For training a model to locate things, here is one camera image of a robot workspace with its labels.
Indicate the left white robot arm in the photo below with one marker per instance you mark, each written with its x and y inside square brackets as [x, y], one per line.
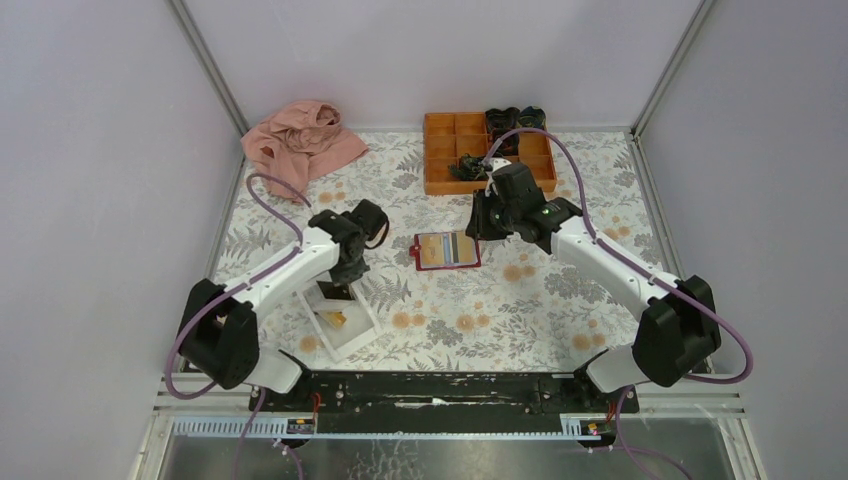
[219, 332]

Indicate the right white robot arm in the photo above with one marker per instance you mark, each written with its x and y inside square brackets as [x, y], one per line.
[675, 331]

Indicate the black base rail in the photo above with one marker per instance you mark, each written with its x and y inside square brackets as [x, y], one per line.
[389, 402]

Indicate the green rolled belt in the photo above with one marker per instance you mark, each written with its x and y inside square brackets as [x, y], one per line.
[532, 117]

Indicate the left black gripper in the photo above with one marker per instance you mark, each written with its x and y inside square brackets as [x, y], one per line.
[346, 277]

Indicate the black rolled belt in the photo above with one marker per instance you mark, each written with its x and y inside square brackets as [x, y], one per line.
[498, 121]

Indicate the gold VIP card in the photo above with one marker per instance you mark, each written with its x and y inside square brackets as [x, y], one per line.
[432, 250]

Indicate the white plastic card box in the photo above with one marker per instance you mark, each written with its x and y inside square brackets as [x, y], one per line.
[361, 329]

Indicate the camouflage rolled belt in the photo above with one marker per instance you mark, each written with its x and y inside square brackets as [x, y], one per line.
[470, 168]

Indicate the floral table mat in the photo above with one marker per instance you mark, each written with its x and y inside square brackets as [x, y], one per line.
[519, 311]

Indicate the pink crumpled cloth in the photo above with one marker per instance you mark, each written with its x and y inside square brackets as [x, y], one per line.
[302, 142]

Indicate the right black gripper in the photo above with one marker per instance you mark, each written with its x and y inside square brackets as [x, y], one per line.
[477, 226]

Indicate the loose gold card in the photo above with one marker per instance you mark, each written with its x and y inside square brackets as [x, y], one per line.
[335, 319]

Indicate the red card holder wallet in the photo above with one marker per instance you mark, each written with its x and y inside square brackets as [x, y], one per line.
[414, 252]

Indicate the orange compartment tray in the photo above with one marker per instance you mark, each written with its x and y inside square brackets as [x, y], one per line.
[450, 136]

